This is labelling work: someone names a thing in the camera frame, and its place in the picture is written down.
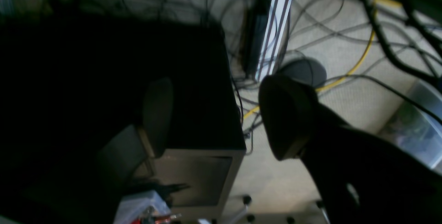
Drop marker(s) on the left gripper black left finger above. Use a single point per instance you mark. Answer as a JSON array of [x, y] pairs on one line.
[[143, 138]]

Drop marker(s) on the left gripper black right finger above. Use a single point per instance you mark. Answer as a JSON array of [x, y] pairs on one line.
[[361, 178]]

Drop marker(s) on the clear bag with tools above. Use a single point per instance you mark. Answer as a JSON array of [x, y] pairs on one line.
[[148, 207]]

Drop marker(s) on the clear plastic storage box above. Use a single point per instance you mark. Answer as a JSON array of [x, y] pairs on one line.
[[414, 131]]

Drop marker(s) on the black computer tower case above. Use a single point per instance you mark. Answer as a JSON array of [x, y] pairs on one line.
[[67, 84]]

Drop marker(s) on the white tripod leg base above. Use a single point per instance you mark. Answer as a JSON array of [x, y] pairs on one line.
[[241, 217]]

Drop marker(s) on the round black stand base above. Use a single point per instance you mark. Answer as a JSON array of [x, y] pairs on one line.
[[306, 70]]

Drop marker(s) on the aluminium floor rail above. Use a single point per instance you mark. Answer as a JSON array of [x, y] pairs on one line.
[[275, 39]]

